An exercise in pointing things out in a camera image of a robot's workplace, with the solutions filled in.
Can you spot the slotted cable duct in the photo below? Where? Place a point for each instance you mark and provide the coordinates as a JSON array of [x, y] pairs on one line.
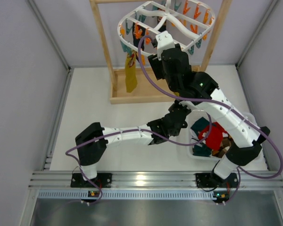
[[131, 195]]

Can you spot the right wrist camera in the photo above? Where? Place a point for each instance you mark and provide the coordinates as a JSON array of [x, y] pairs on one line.
[[163, 41]]

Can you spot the wooden hanger stand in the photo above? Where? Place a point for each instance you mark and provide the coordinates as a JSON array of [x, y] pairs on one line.
[[144, 92]]

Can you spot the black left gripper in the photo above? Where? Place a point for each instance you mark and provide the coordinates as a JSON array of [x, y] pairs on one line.
[[181, 109]]

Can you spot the brown striped sock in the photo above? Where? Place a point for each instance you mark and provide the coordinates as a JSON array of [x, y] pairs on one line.
[[224, 147]]

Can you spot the navy sock on right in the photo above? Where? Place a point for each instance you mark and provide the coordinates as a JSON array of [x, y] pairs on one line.
[[137, 32]]

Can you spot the mustard yellow bear sock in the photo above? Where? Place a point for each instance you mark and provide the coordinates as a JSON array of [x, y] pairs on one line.
[[130, 72]]

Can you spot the teal green sock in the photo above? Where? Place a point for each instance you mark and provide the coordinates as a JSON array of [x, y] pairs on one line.
[[198, 126]]

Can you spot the white round clip hanger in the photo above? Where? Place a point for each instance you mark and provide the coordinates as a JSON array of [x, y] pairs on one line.
[[189, 22]]

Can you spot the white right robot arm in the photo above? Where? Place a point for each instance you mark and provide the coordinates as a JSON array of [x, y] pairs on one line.
[[199, 90]]

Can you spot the red sock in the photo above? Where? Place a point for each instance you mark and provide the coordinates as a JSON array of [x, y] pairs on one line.
[[215, 137]]

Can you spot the white plastic basket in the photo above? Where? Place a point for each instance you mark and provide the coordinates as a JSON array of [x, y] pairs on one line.
[[196, 115]]

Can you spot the navy sock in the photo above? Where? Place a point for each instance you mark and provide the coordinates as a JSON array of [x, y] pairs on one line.
[[137, 32], [163, 27]]

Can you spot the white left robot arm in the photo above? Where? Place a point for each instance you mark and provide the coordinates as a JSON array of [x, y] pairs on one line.
[[95, 139]]

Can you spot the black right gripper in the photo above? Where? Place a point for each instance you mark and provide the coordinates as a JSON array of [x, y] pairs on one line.
[[154, 65]]

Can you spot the teal sock in basket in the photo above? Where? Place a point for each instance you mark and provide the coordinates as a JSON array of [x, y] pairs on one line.
[[202, 151]]

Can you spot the navy sock in middle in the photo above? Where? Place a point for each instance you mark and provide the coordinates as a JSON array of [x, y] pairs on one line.
[[163, 27]]

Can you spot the aluminium mounting rail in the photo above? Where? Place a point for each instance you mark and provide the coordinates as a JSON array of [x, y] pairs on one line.
[[148, 180]]

